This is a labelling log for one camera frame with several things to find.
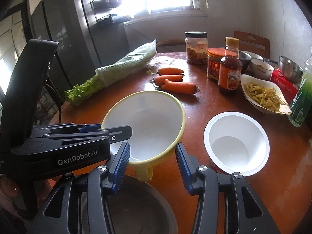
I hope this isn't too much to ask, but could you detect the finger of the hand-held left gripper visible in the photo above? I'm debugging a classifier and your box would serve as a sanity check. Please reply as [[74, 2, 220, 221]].
[[33, 124, 103, 137], [43, 125, 133, 149]]

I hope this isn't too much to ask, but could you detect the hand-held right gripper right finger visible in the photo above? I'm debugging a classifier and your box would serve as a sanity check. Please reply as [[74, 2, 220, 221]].
[[175, 143, 281, 234]]

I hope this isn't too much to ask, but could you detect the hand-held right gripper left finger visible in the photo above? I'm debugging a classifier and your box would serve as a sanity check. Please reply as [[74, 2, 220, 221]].
[[32, 142, 131, 234]]

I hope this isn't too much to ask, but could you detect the yellow handled bowl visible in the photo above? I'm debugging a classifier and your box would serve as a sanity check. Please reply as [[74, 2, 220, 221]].
[[101, 90, 187, 181]]

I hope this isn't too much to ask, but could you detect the grey metal bowl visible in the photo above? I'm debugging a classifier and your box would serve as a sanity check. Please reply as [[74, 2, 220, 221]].
[[80, 174, 178, 234]]

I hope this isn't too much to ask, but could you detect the white bowl red outside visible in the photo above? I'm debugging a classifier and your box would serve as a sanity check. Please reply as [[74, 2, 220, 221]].
[[203, 112, 270, 177]]

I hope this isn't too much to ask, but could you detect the person's left hand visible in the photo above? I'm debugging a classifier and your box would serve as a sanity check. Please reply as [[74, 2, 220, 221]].
[[0, 175, 22, 215]]

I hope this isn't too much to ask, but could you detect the glass sliding door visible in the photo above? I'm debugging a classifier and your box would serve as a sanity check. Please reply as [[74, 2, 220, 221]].
[[0, 5, 32, 103]]

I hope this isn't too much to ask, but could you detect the bagged celery bunch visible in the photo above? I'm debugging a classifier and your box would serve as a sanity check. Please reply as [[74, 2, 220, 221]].
[[64, 39, 157, 106]]

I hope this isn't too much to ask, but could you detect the grey refrigerator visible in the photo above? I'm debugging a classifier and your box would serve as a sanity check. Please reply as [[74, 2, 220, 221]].
[[27, 0, 129, 88]]

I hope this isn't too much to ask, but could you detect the long carrot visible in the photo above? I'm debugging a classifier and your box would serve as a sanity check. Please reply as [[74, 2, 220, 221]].
[[162, 79, 197, 95]]

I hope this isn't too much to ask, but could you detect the brown sauce bottle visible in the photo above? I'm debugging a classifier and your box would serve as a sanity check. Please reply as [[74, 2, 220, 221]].
[[218, 37, 243, 96]]

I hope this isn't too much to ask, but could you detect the wooden chair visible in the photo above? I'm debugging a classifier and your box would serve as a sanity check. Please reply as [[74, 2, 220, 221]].
[[233, 30, 270, 58], [156, 39, 186, 53]]

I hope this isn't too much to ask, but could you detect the red-lidded sauce jar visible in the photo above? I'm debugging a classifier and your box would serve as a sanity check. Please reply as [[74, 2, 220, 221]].
[[207, 47, 227, 82]]

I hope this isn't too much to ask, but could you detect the white dish of pickles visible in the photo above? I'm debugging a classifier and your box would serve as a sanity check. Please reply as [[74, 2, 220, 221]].
[[240, 74, 292, 115]]

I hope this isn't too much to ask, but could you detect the black-lidded clear jar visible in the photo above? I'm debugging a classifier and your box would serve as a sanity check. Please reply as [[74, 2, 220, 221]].
[[184, 31, 208, 65]]

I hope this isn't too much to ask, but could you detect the small steel bowl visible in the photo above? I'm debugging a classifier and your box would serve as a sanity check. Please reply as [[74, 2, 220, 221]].
[[238, 51, 253, 72]]

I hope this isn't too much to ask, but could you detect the white bowl with food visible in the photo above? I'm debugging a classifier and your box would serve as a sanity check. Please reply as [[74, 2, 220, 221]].
[[250, 58, 275, 80]]

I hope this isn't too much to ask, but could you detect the red tissue pack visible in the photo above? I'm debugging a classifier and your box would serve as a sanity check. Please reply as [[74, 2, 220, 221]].
[[270, 69, 300, 100]]

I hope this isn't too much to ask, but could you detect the green plastic bottle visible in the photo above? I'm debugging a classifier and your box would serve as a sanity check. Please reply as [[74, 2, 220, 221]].
[[288, 54, 312, 127]]

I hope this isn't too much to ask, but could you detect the black cable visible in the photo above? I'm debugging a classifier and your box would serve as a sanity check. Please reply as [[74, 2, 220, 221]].
[[45, 83, 64, 125]]

